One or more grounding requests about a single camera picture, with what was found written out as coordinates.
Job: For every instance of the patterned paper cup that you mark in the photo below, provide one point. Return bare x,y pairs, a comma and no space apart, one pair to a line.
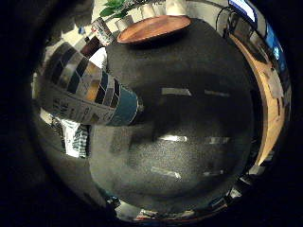
91,91

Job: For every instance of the dark grey table mat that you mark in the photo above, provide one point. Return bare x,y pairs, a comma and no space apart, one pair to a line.
189,119

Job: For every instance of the round wooden plate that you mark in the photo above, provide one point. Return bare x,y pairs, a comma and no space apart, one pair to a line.
153,29

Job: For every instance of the small white pot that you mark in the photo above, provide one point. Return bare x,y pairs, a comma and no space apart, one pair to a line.
123,23

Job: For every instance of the patterned cardboard carton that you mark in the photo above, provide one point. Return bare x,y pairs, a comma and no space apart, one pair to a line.
102,31

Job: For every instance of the white plant pot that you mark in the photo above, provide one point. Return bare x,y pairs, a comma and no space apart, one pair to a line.
175,7

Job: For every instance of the green leafy plant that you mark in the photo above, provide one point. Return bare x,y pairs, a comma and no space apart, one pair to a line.
115,8

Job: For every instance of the computer monitor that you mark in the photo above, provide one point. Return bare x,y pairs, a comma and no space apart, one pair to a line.
243,8

